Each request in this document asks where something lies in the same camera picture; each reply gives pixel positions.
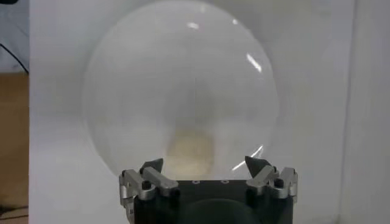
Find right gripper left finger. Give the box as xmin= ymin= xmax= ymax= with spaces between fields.
xmin=118 ymin=158 xmax=180 ymax=214

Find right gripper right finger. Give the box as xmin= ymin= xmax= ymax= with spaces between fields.
xmin=245 ymin=155 xmax=299 ymax=204

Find white round plate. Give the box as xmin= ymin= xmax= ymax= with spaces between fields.
xmin=82 ymin=0 xmax=280 ymax=181

